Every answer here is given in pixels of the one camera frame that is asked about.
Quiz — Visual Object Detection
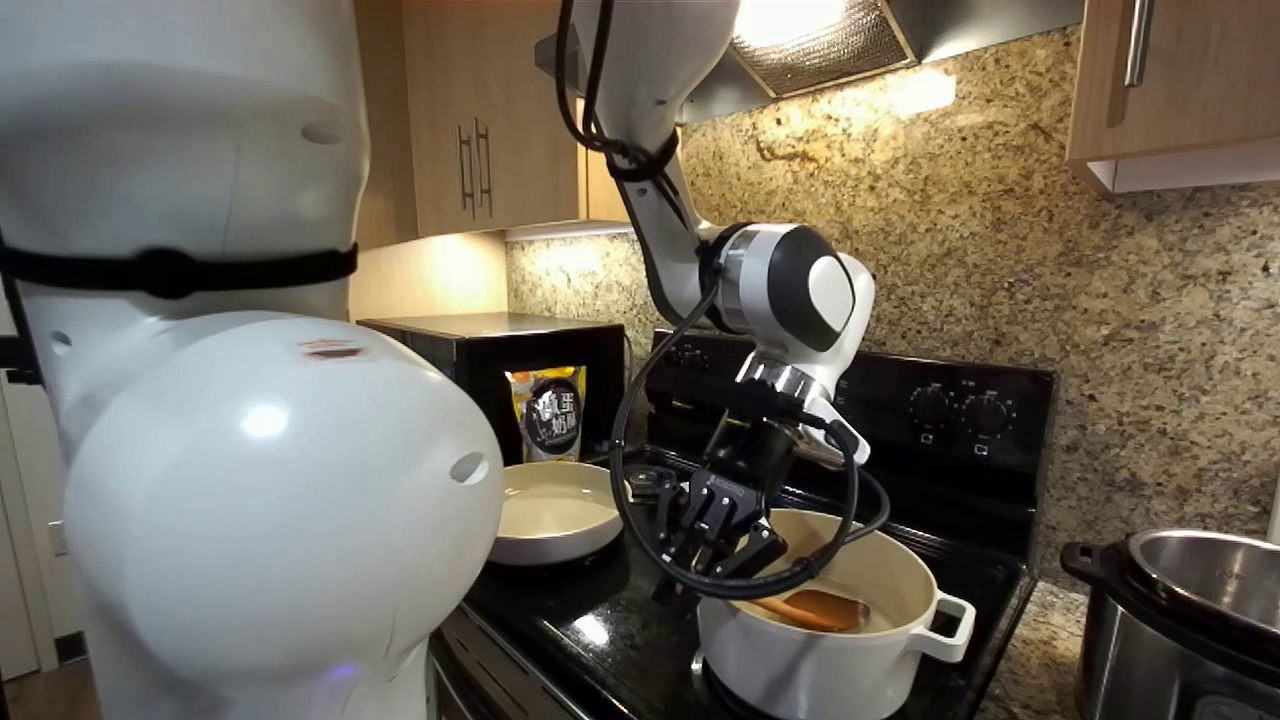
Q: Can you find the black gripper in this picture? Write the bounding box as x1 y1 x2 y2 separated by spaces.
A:
657 353 812 579

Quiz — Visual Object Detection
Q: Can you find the wooden cooking spoon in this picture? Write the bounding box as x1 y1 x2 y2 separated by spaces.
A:
762 587 885 634

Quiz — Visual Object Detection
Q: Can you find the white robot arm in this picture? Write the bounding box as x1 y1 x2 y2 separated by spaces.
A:
0 0 506 720

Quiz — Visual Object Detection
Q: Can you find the cream frying pan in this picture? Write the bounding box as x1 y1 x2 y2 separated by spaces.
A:
491 460 622 566

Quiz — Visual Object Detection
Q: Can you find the yellow black snack bag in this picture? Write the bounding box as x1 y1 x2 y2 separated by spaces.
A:
509 365 589 460

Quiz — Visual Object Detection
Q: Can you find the black electric stove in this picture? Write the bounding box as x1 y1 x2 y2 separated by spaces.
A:
429 328 1062 720

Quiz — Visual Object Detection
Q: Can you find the black microwave oven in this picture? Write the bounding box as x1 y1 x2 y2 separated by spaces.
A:
375 317 624 464

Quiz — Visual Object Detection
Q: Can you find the stainless pressure cooker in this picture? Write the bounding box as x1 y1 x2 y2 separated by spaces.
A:
1062 529 1280 720

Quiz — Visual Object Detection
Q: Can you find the steel range hood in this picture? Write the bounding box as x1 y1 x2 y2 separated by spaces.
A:
534 0 1088 127

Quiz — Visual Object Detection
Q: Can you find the wooden upper cabinet left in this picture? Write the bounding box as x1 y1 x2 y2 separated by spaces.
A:
354 0 624 248

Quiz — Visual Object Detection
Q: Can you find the wooden cabinet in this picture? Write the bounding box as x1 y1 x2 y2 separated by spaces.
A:
1067 0 1280 192
354 0 624 248

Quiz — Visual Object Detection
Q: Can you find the wooden upper cabinet right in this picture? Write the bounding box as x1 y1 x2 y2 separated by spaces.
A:
1067 0 1280 192

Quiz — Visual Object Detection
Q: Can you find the white two-handled pot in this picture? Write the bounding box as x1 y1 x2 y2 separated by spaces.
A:
697 533 976 720

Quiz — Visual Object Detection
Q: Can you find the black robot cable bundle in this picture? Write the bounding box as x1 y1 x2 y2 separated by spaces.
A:
554 0 896 601

